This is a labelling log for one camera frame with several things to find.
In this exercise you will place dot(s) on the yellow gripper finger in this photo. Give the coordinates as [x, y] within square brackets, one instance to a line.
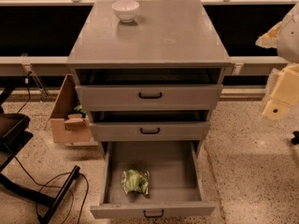
[282, 92]
[269, 40]

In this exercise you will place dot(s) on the green jalapeno chip bag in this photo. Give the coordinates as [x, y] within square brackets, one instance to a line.
[135, 181]

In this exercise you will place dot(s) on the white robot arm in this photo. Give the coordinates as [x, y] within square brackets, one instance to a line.
[288, 36]

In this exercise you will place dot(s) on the grey top drawer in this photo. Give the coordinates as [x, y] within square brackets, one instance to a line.
[148, 89]

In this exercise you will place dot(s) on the grey drawer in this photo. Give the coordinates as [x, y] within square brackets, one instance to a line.
[148, 89]
[175, 188]
[177, 125]

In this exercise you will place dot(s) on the grey drawer cabinet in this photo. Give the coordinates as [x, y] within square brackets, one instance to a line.
[164, 34]

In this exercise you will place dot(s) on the grey middle drawer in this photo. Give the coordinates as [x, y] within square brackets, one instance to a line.
[177, 125]

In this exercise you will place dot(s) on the grey bottom drawer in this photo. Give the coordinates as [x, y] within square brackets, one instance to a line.
[175, 188]

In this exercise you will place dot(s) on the white ceramic bowl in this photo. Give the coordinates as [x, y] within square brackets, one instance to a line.
[125, 10]

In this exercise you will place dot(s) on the cardboard box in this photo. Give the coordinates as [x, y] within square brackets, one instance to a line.
[67, 124]

